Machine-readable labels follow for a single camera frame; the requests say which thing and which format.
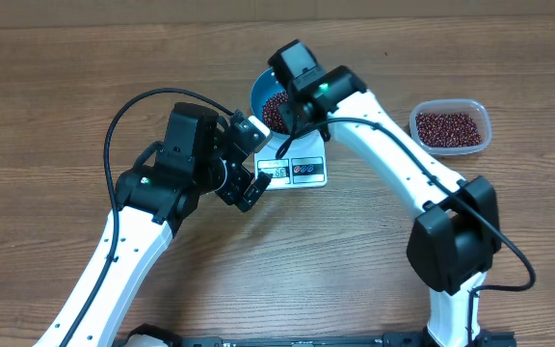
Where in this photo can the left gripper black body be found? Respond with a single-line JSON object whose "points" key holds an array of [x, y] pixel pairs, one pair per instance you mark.
{"points": [[235, 179]]}

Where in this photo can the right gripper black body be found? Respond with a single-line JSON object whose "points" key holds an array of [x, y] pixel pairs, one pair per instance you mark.
{"points": [[299, 117]]}

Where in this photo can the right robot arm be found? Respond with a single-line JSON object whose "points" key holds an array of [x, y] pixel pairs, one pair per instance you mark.
{"points": [[453, 238]]}

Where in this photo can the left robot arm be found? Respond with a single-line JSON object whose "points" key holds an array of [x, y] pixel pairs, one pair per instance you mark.
{"points": [[201, 153]]}

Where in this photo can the red beans in bowl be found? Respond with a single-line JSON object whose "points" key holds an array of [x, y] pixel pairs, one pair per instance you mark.
{"points": [[271, 115]]}

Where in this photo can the blue bowl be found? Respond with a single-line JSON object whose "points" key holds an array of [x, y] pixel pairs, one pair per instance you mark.
{"points": [[264, 87]]}

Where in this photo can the white digital kitchen scale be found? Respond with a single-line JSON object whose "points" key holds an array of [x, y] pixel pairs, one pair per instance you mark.
{"points": [[304, 165]]}

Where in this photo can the clear plastic container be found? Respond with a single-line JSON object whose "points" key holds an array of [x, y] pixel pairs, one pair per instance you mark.
{"points": [[457, 105]]}

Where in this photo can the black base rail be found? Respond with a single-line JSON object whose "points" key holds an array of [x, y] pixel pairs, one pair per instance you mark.
{"points": [[150, 335]]}

